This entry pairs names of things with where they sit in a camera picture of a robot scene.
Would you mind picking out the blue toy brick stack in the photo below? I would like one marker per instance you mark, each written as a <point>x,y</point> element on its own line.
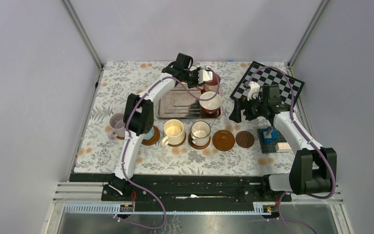
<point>269,134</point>

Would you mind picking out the black white chessboard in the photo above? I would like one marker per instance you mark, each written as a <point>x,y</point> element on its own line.
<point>269,76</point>

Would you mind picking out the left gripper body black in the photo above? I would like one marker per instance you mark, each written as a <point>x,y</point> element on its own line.
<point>191,77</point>

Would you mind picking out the floral tablecloth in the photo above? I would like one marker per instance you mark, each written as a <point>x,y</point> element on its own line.
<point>99,154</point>

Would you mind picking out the light blue mug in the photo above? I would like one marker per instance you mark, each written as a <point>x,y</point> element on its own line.
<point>148,136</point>

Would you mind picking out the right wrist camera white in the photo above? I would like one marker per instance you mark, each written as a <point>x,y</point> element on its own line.
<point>253,90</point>

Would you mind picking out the white ribbed mug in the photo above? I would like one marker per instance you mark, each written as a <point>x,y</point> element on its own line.
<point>200,133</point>

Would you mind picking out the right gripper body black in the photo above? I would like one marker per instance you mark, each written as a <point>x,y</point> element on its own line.
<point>254,108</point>

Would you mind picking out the dark grey brick baseplate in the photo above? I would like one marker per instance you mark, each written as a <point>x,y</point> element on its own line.
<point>269,146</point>

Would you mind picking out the pink mug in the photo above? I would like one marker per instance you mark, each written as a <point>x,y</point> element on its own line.
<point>212,85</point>

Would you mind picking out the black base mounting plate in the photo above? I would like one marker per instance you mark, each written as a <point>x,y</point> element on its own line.
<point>186,193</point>

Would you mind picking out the dark walnut round coaster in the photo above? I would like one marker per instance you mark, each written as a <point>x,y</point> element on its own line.
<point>244,139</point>

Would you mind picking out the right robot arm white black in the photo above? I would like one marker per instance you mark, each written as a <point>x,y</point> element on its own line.
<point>313,170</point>

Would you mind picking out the metal serving tray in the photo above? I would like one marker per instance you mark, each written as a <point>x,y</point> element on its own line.
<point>178,104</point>

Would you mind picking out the white cup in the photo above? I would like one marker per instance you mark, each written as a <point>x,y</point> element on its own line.
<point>210,102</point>

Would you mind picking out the white toy brick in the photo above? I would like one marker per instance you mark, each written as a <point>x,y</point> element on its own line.
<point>283,147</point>

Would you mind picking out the brown wooden coaster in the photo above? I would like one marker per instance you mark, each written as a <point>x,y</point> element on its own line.
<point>179,144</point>
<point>200,147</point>
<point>223,140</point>
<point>154,139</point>

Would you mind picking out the cream yellow mug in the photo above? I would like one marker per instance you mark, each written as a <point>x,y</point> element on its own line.
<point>174,133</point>

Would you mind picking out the lilac mug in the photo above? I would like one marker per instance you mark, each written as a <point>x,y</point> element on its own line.
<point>117,125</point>

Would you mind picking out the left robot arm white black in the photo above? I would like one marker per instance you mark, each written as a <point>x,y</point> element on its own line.
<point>139,111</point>

